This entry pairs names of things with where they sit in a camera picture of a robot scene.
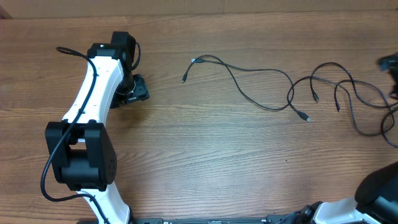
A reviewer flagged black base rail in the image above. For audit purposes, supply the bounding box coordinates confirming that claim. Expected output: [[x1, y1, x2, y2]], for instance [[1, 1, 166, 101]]
[[128, 215, 315, 224]]

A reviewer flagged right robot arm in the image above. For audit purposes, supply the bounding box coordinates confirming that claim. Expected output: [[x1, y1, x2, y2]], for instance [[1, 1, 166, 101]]
[[279, 62, 397, 223]]

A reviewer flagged black USB cable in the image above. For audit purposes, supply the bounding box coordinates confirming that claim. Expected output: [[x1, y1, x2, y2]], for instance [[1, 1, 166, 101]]
[[310, 62, 398, 149], [182, 55, 340, 123]]

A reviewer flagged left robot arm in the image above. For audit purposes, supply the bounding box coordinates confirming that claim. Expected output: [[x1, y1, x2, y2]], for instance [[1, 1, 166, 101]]
[[40, 31, 150, 223]]

